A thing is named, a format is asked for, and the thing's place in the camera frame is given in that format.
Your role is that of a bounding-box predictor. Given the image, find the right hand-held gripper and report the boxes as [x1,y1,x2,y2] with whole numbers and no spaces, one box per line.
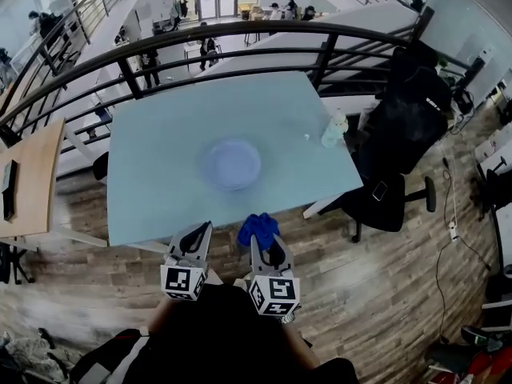
[247,233,301,318]

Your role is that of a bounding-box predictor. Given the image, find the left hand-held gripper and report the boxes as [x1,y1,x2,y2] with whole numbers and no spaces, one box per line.
[159,221,214,302]

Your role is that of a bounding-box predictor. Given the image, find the blue cloth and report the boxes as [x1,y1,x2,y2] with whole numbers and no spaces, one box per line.
[237,212,281,252]

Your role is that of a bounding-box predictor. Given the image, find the black office chair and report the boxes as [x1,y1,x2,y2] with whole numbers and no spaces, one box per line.
[318,40,455,244]

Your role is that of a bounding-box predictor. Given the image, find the black flat box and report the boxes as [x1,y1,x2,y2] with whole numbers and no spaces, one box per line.
[2,158,19,221]

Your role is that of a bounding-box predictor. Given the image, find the person's black shirt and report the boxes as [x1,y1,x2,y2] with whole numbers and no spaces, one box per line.
[68,282,361,384]

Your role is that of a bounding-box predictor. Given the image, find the big translucent blue plate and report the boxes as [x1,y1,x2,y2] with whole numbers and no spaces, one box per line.
[202,137,263,192]

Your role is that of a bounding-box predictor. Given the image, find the red bag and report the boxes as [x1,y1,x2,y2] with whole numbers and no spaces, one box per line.
[463,350,512,382]

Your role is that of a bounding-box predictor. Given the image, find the wooden desk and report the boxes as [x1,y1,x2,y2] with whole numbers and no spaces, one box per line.
[0,117,108,251]

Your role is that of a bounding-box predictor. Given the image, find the smartphone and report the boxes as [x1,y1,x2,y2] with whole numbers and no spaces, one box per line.
[371,180,389,202]

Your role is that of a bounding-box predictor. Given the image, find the person's left forearm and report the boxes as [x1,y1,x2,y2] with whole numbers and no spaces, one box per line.
[146,296,175,338]

